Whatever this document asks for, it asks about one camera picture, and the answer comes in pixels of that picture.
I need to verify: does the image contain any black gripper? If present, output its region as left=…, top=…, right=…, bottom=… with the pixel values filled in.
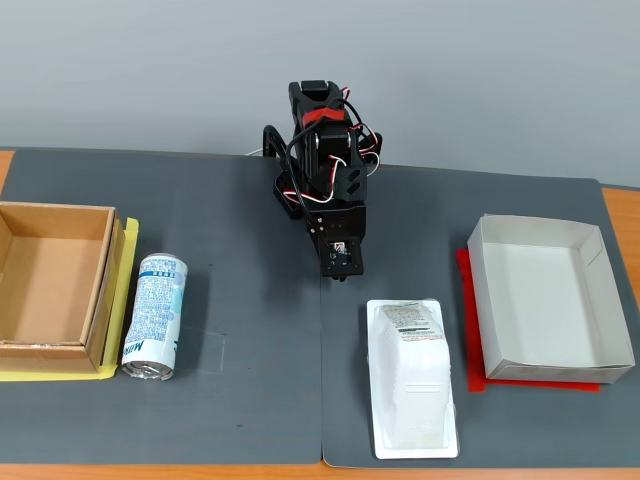
left=301, top=200, right=369, bottom=284

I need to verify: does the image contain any white and blue drink can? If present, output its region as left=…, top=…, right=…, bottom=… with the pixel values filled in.
left=121, top=252, right=189, bottom=384

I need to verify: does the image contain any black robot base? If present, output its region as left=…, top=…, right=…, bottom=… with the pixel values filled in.
left=272, top=167, right=307, bottom=221

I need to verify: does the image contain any white paper box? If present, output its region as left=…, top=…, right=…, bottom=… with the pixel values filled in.
left=467, top=213, right=636, bottom=385

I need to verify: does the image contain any brown cardboard box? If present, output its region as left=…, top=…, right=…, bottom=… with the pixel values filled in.
left=0, top=201, right=126, bottom=374

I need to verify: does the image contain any dark grey table mat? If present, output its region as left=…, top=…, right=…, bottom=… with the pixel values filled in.
left=318, top=164, right=621, bottom=470
left=0, top=148, right=324, bottom=466

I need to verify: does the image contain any white plastic packaged tray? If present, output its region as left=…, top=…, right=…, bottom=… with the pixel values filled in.
left=365, top=298, right=460, bottom=460

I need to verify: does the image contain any red paper sheet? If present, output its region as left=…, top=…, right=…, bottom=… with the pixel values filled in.
left=454, top=248, right=601, bottom=395

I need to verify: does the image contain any red tape strip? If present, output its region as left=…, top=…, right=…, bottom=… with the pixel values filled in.
left=303, top=107, right=346, bottom=129

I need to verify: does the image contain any yellow paper sheet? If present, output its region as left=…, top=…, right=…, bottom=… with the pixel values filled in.
left=0, top=216, right=141, bottom=384

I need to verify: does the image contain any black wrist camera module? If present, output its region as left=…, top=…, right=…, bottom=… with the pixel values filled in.
left=319, top=238, right=364, bottom=279

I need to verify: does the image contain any black camera cable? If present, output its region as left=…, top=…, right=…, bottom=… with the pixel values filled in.
left=285, top=97, right=367, bottom=214

